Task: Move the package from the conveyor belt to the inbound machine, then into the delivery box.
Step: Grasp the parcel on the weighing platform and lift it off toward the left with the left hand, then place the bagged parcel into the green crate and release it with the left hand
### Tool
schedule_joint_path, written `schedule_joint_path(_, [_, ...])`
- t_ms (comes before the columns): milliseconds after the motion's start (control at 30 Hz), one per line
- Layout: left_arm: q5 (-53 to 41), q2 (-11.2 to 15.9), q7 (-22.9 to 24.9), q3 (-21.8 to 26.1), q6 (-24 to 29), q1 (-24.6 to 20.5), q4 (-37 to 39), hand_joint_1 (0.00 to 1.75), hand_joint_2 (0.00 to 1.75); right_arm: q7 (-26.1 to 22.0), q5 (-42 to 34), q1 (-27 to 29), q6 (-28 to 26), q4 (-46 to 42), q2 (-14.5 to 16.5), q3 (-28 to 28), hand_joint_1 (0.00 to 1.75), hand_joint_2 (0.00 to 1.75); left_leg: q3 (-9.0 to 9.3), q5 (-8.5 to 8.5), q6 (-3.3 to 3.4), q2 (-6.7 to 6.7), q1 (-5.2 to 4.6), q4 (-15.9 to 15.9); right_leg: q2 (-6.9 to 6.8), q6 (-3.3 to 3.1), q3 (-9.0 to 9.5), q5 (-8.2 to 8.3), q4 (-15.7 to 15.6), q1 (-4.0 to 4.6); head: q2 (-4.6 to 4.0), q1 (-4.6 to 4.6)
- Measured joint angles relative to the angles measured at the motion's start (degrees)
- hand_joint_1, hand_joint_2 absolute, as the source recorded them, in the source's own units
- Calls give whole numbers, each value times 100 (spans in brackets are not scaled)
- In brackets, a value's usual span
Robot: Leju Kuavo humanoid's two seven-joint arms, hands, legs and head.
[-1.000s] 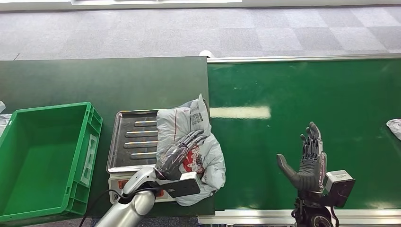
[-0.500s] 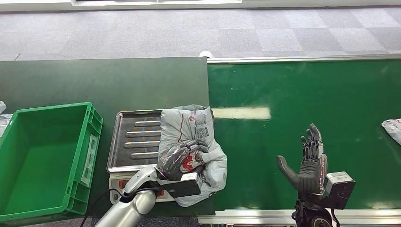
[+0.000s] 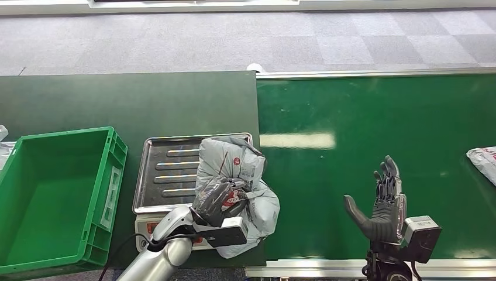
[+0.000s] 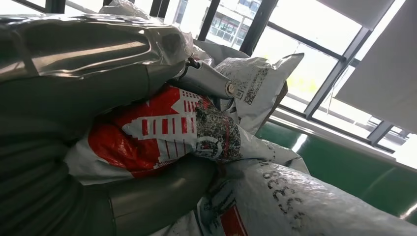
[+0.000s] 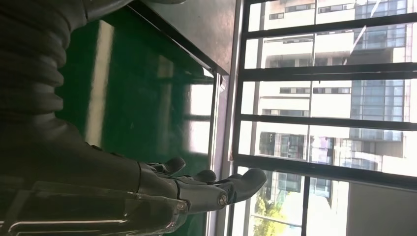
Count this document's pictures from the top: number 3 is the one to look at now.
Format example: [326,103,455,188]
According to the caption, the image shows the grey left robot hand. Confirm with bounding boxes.
[191,176,250,228]

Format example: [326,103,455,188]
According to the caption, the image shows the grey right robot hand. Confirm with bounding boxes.
[343,155,408,245]

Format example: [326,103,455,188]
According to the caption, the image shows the grey plastic mailer package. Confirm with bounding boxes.
[194,135,281,260]

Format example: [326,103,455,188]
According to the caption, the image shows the green conveyor belt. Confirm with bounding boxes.
[256,74,496,261]

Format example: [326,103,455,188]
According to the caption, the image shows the grey mailer package red print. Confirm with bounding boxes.
[466,146,496,188]

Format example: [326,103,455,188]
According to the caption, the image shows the white electronic scale steel tray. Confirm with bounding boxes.
[132,132,265,253]

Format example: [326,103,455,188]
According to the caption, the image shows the green plastic crate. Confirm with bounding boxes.
[0,126,129,277]

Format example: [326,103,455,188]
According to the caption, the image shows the clear plastic bag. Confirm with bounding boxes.
[0,124,17,170]

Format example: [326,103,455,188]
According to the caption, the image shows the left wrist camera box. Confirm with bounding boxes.
[198,216,249,249]

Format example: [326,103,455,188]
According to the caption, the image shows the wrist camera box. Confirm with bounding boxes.
[198,216,249,249]
[400,215,443,265]

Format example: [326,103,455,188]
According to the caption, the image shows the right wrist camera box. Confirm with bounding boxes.
[400,215,443,265]

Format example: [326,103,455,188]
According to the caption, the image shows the silver conveyor side rail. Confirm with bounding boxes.
[256,67,496,80]
[245,259,496,280]

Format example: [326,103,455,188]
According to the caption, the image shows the white wall baseboard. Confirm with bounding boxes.
[0,0,496,15]

